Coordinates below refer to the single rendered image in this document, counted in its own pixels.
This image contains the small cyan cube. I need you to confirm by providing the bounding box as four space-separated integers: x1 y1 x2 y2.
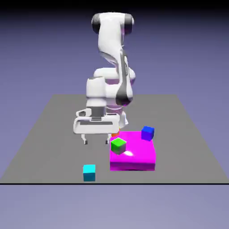
82 164 96 182

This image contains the large magenta box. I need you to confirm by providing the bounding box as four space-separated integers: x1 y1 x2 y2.
109 131 156 172

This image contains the small green cube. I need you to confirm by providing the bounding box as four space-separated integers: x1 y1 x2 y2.
110 137 127 155

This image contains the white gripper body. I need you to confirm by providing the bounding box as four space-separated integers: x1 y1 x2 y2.
73 115 121 135

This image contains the small blue cube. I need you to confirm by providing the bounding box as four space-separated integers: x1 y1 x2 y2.
140 125 155 142

